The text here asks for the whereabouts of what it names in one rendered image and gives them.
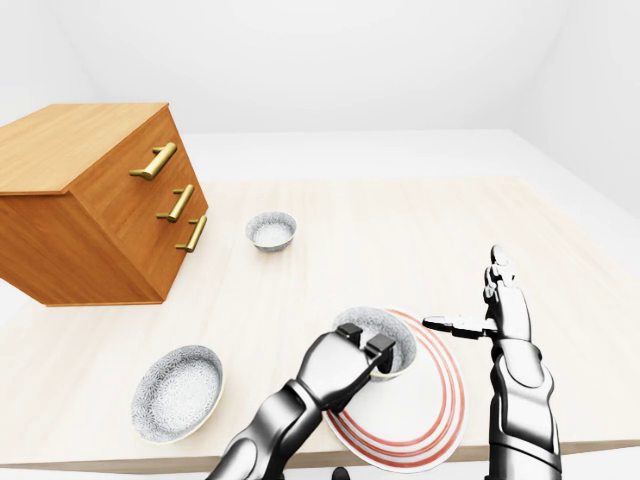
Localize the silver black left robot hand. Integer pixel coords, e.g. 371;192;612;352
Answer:
294;322;399;414

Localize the wooden cabinet drawer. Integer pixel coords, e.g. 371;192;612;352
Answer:
66;106;188;242
106;148;201;276
136;181;210;305

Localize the patterned grey bowl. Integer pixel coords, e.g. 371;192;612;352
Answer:
244;211;298;253
331;306;419;384
130;344;226;446

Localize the white plate with red rings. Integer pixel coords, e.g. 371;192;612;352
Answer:
323;308;471;474

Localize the brass drawer handle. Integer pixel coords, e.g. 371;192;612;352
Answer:
155;183;196;224
174;214;209;254
128;141;179;182

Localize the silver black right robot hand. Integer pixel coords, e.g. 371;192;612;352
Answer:
422;244;534;345

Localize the wooden cabinet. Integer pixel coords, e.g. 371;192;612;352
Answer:
0;102;210;307

